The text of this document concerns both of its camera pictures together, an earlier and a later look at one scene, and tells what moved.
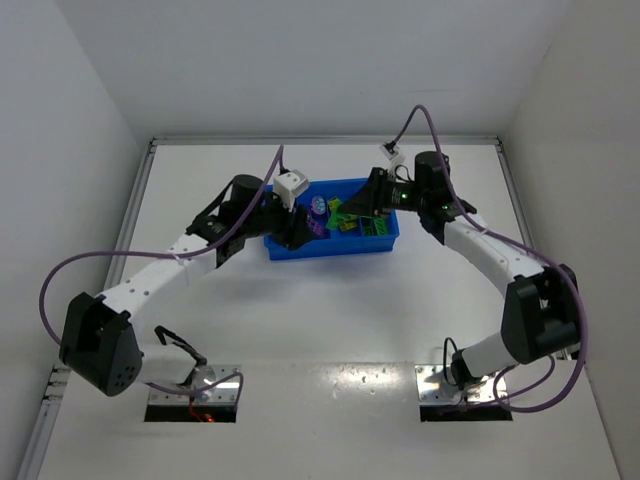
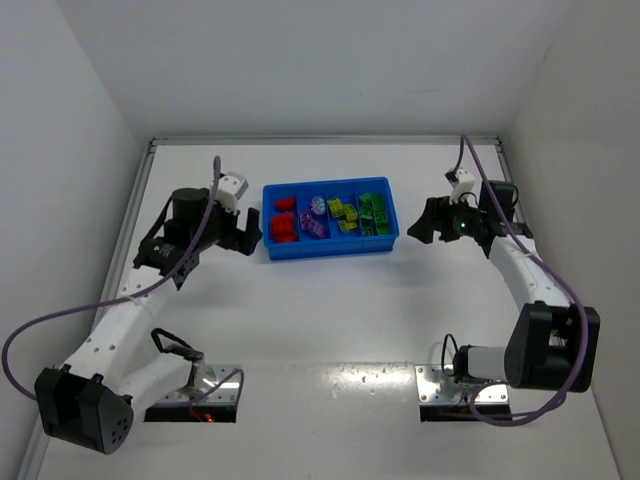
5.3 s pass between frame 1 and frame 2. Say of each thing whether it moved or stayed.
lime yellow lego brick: stayed
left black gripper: moved
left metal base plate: stayed
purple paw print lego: stayed
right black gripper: moved
